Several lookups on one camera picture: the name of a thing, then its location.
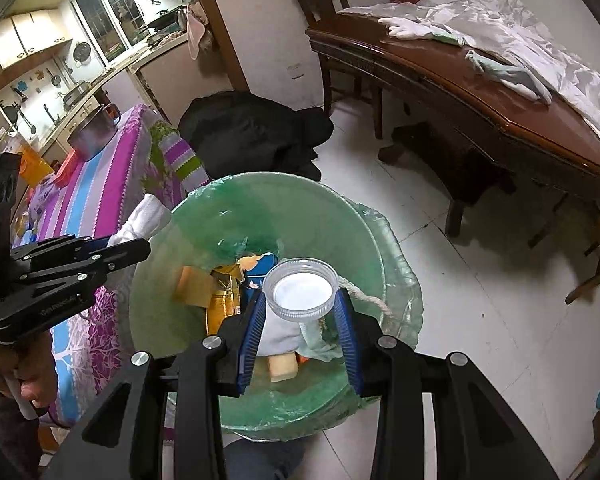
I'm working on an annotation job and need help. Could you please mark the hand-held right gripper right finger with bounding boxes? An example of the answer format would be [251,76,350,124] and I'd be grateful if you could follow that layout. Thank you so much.
[332,290,561,480]

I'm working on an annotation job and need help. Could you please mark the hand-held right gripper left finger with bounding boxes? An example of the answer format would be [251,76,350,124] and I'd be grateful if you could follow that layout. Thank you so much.
[40,290,268,480]

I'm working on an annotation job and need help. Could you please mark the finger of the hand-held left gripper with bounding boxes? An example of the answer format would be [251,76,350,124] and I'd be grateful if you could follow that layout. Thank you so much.
[22,237,152,307]
[11,233,109,274]

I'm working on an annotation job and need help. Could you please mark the grey sock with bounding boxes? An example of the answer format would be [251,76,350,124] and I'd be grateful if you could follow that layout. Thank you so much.
[257,310,343,366]

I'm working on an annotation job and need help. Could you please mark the yellow sponge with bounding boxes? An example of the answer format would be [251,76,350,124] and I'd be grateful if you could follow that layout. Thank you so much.
[174,266,216,308]
[267,352,299,382]

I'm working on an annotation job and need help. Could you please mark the gold foil packet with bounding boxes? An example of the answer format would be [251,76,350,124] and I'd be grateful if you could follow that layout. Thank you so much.
[205,265,246,336]

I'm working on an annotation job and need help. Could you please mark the clear plastic lid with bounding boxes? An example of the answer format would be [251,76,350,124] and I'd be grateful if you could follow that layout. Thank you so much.
[263,257,340,322]

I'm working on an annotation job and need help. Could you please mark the blue printed carton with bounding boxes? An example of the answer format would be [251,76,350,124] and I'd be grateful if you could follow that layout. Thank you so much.
[237,252,280,293]

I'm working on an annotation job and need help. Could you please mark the green-lined round bin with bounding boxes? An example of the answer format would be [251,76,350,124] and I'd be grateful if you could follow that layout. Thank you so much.
[129,172,423,443]

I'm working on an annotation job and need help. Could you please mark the person's left forearm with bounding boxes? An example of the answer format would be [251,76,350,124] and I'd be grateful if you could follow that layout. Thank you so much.
[0,385,41,480]

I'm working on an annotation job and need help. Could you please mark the person's left hand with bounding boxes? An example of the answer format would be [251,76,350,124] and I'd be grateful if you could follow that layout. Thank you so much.
[0,332,56,411]

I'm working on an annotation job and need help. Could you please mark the red box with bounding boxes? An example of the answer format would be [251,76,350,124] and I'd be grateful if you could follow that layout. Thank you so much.
[55,152,81,186]

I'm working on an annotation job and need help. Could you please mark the purple floral tablecloth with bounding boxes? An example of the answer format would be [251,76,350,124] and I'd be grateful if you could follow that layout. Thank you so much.
[27,104,211,428]

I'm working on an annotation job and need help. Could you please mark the orange juice bottle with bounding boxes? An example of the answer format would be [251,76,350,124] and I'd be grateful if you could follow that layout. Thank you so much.
[17,142,53,186]

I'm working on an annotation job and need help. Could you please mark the person's leg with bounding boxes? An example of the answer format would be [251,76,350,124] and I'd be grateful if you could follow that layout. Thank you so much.
[222,437,306,480]

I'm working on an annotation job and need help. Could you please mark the steel pot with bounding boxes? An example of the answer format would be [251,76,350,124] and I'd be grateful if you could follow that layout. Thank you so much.
[67,103,121,156]

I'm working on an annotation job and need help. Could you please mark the black jacket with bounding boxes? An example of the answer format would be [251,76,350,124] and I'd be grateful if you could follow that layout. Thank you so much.
[177,91,335,181]

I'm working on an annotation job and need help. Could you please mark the kitchen window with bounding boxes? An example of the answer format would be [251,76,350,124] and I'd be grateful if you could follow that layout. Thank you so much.
[72,0,146,63]

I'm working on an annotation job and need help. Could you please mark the black wok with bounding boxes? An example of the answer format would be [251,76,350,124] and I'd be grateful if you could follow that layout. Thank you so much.
[140,7,186,31]

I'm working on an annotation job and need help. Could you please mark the pink hanging towel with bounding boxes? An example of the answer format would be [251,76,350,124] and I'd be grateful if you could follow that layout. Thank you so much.
[185,2,213,60]

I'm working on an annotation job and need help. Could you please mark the brown wooden dining table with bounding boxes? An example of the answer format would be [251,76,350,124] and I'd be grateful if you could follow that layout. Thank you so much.
[305,12,600,238]

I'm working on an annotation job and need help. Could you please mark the white crumpled sheet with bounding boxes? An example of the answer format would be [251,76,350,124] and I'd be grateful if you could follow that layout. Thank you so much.
[340,0,600,158]

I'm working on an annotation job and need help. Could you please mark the white rope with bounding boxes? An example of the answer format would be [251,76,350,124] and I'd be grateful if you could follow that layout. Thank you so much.
[337,280,396,318]

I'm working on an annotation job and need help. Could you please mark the kitchen wall cabinets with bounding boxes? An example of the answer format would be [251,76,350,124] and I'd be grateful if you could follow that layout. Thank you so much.
[0,9,73,91]

